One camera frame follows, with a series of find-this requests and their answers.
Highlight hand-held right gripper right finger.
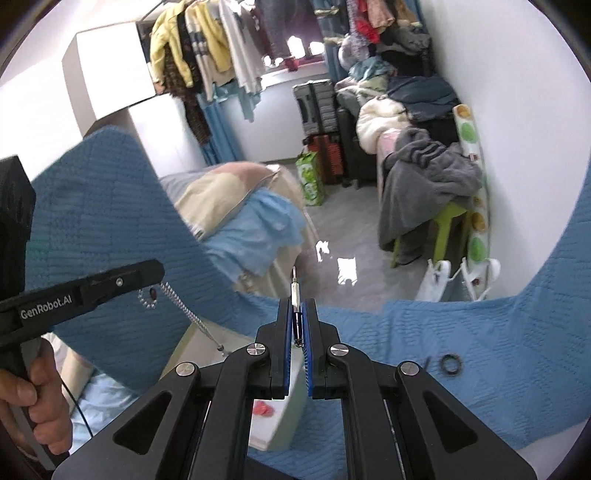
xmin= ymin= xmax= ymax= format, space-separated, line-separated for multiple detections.
xmin=307 ymin=299 xmax=539 ymax=480

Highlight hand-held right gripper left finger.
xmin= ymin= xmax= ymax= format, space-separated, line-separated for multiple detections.
xmin=51 ymin=299 xmax=296 ymax=480

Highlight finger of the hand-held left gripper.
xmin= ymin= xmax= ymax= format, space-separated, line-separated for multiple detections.
xmin=78 ymin=259 xmax=165 ymax=309

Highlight small silver pen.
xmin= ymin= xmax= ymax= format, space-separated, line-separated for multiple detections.
xmin=288 ymin=267 xmax=305 ymax=347

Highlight silver bead chain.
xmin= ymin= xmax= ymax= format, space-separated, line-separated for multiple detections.
xmin=137 ymin=281 xmax=227 ymax=354

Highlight pale green cardboard box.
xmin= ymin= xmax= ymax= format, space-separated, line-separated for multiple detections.
xmin=159 ymin=320 xmax=308 ymax=452

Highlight person's left hand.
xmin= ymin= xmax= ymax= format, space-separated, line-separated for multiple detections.
xmin=0 ymin=337 xmax=75 ymax=455

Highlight light blue bed sheet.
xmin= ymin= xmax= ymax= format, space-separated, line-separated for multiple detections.
xmin=83 ymin=189 xmax=308 ymax=437

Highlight blue quilted sofa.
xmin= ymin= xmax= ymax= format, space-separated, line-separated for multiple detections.
xmin=28 ymin=127 xmax=591 ymax=480

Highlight green shopping bag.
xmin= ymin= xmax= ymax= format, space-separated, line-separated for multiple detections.
xmin=295 ymin=150 xmax=326 ymax=207

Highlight blue curtain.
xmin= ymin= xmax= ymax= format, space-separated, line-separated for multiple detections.
xmin=323 ymin=0 xmax=352 ymax=86
xmin=203 ymin=83 xmax=250 ymax=164

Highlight white cabinet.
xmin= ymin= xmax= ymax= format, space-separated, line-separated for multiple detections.
xmin=62 ymin=21 xmax=208 ymax=178

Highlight green plastic stool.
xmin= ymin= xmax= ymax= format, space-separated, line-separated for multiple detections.
xmin=392 ymin=200 xmax=469 ymax=271

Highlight red striped suitcase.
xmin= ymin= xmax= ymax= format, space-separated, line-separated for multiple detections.
xmin=305 ymin=134 xmax=345 ymax=185

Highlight dark suitcase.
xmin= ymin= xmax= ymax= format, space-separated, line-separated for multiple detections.
xmin=337 ymin=108 xmax=382 ymax=190

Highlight grey garment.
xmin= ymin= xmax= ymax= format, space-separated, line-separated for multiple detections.
xmin=378 ymin=128 xmax=483 ymax=266

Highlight fruit print rolled mat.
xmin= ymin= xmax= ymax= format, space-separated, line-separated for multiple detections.
xmin=452 ymin=104 xmax=490 ymax=296

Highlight black suitcase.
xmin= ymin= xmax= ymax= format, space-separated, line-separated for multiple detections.
xmin=293 ymin=79 xmax=340 ymax=137

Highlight white fluffy blanket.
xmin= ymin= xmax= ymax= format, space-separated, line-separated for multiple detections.
xmin=355 ymin=97 xmax=411 ymax=153

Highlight row of hanging clothes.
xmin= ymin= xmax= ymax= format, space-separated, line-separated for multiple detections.
xmin=150 ymin=0 xmax=324 ymax=144

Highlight heap of dark clothes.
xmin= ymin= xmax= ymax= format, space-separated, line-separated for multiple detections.
xmin=335 ymin=34 xmax=462 ymax=125

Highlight window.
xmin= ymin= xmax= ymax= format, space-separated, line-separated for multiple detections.
xmin=261 ymin=28 xmax=331 ymax=70

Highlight colourful hanging garments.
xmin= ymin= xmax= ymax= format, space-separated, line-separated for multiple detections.
xmin=346 ymin=0 xmax=430 ymax=47

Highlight black cable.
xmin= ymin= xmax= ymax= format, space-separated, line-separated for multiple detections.
xmin=67 ymin=381 xmax=95 ymax=439

